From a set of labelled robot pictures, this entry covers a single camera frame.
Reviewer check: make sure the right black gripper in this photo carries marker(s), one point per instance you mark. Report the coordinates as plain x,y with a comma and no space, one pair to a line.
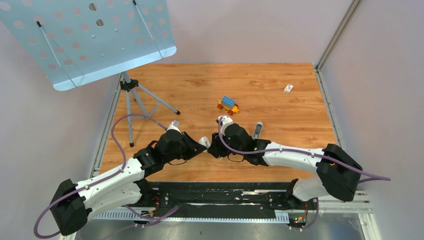
215,152

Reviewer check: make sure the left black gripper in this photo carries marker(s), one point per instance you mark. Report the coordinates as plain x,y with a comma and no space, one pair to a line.
190,143

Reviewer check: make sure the small white stapler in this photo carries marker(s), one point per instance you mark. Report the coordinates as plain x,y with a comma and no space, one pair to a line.
205,142

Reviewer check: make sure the grey white stapler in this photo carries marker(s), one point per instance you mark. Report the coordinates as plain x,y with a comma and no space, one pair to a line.
258,130

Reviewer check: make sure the white staple box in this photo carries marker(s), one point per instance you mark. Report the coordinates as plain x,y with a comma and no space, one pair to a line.
288,88

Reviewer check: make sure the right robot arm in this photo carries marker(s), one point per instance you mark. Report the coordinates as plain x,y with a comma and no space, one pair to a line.
335,172

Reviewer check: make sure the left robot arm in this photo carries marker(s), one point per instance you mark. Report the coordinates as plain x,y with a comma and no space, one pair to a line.
126,184

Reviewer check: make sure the toy brick car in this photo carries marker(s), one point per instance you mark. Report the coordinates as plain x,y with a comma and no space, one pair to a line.
228,104

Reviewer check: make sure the blue perforated music stand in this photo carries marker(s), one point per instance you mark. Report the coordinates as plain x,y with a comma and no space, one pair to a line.
61,62

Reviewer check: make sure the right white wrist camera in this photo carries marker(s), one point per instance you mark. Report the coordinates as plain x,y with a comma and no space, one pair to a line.
223,122

